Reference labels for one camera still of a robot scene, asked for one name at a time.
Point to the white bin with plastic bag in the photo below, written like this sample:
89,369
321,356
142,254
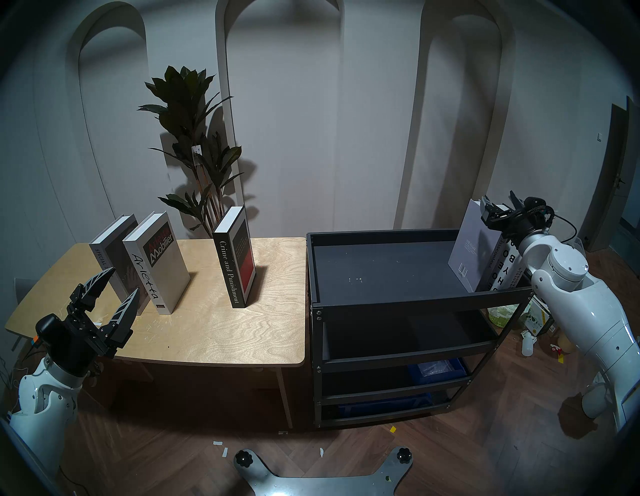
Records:
597,400

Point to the grey metal robot base plate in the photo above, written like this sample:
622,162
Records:
310,487

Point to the pale green plastic bag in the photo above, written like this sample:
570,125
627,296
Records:
500,316

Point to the small white bottle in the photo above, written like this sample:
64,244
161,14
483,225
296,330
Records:
528,345

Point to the Arietta Mobilier book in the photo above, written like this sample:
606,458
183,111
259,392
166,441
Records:
160,270

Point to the flat blue plastic crate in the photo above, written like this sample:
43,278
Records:
380,405

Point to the tall green leafy plant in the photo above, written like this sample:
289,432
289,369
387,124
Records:
185,105

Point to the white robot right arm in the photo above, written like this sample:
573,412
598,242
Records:
580,310

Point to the beige round bucket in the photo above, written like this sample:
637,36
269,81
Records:
565,344

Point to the light wooden display table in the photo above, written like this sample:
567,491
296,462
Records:
225,330

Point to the green and white carton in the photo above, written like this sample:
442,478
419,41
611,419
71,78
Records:
537,315

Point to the grey Discontent book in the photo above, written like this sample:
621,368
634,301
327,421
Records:
470,250

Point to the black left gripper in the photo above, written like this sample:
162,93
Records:
75,347

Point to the black metal shelf cart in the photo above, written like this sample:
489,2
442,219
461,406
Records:
390,270

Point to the white Design Hotels yearbook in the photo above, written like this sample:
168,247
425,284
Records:
505,265

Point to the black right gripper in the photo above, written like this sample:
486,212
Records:
527,225

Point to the grey Special Issue book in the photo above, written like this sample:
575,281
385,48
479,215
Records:
117,240

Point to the Crime and Punishment book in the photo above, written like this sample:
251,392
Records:
232,270

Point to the blue bin with clear bag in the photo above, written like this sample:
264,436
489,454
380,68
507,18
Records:
435,370

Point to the black star knob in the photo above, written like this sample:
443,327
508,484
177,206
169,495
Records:
243,458
404,455

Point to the dark brown door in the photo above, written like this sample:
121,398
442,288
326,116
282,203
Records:
610,180

